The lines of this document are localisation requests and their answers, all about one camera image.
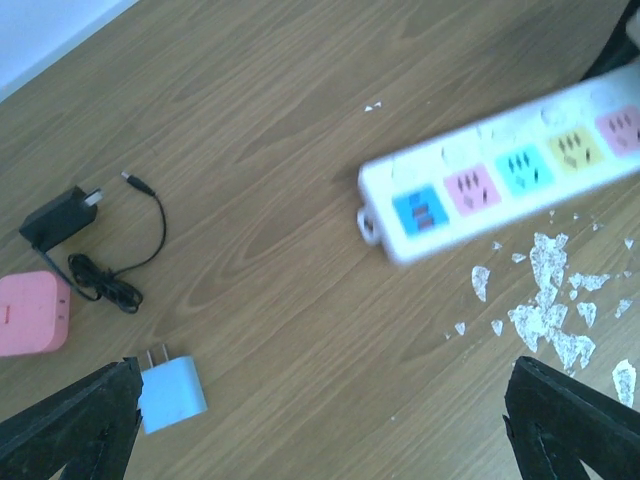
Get white power strip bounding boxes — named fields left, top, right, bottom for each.
left=357, top=63, right=639, bottom=265

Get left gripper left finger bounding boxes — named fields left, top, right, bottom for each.
left=1, top=357, right=143, bottom=479

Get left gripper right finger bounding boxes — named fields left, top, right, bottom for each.
left=503, top=356, right=639, bottom=479

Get pink plug adapter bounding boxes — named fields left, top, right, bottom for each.
left=0, top=271, right=71, bottom=357

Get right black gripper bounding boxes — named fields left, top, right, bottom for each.
left=581, top=0, right=639, bottom=80

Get light blue plug adapter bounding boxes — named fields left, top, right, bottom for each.
left=138, top=344, right=208, bottom=435

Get black power adapter with cable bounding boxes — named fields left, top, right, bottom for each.
left=19, top=171, right=168, bottom=314

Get white paper scraps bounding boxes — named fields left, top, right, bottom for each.
left=362, top=99, right=639, bottom=409

